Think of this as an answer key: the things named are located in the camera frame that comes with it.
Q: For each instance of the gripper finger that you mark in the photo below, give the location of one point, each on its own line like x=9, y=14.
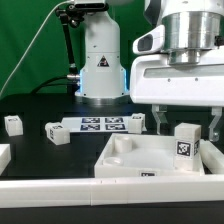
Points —
x=216, y=125
x=159, y=114

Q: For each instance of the white square tabletop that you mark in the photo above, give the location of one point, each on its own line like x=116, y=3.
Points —
x=131, y=155

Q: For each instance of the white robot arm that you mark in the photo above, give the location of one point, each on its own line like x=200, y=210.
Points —
x=179, y=62

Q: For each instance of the AprilTag base sheet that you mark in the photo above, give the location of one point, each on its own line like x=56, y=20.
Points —
x=96, y=124

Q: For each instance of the white obstacle fence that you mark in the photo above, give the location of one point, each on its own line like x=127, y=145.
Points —
x=107, y=191

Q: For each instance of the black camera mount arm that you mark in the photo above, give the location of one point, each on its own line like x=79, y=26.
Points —
x=64, y=19

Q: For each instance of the grey camera on mount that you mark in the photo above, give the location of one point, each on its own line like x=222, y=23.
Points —
x=90, y=4

